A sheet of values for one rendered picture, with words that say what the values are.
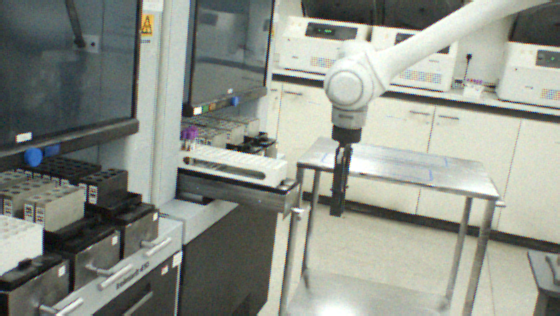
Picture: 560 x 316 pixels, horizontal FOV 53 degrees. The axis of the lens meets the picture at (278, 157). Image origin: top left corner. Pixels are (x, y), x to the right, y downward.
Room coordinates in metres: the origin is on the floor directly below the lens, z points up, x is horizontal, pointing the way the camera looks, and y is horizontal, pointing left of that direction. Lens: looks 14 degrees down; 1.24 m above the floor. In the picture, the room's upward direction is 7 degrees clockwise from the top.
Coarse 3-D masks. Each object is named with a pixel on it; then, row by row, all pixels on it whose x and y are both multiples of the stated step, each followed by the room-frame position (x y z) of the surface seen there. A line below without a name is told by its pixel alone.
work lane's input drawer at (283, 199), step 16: (192, 176) 1.43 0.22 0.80; (208, 176) 1.42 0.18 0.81; (192, 192) 1.43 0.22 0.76; (208, 192) 1.41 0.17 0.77; (224, 192) 1.40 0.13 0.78; (240, 192) 1.39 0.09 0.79; (256, 192) 1.37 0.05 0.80; (272, 192) 1.37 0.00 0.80; (288, 192) 1.39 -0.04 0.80; (272, 208) 1.36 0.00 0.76; (288, 208) 1.39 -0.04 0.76; (304, 208) 1.43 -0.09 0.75
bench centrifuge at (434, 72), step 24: (384, 0) 3.93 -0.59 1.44; (408, 0) 3.92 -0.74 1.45; (432, 0) 3.86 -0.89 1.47; (456, 0) 3.80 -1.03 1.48; (384, 24) 4.17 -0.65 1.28; (408, 24) 4.10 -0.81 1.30; (432, 24) 4.03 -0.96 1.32; (384, 48) 3.65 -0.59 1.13; (456, 48) 3.60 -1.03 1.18; (408, 72) 3.61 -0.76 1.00; (432, 72) 3.56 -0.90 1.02
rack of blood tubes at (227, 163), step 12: (180, 156) 1.46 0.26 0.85; (192, 156) 1.45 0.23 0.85; (204, 156) 1.44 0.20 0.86; (216, 156) 1.44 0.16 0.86; (228, 156) 1.46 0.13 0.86; (240, 156) 1.47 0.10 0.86; (252, 156) 1.48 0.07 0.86; (192, 168) 1.44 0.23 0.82; (204, 168) 1.44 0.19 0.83; (216, 168) 1.45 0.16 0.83; (228, 168) 1.52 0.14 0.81; (240, 168) 1.51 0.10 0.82; (252, 168) 1.40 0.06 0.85; (264, 168) 1.39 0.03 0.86; (276, 168) 1.39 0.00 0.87; (252, 180) 1.40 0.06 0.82; (264, 180) 1.39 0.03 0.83; (276, 180) 1.39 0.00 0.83
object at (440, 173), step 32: (320, 160) 1.71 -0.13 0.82; (352, 160) 1.77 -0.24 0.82; (384, 160) 1.82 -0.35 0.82; (416, 160) 1.88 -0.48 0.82; (448, 160) 1.94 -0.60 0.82; (448, 192) 1.58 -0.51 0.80; (480, 192) 1.56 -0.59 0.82; (288, 256) 1.67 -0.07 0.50; (480, 256) 1.55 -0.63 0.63; (288, 288) 1.67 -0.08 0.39; (320, 288) 1.91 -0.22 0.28; (352, 288) 1.94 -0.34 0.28; (384, 288) 1.98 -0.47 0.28; (448, 288) 1.97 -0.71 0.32
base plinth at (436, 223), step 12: (324, 204) 3.76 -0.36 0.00; (348, 204) 3.71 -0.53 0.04; (360, 204) 3.69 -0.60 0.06; (384, 216) 3.64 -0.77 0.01; (396, 216) 3.62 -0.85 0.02; (408, 216) 3.60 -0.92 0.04; (420, 216) 3.58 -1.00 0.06; (444, 228) 3.53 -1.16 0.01; (456, 228) 3.51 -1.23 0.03; (468, 228) 3.49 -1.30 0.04; (492, 240) 3.44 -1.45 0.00; (504, 240) 3.42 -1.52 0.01; (516, 240) 3.41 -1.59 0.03; (528, 240) 3.39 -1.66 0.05; (540, 240) 3.37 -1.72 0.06; (552, 252) 3.34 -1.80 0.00
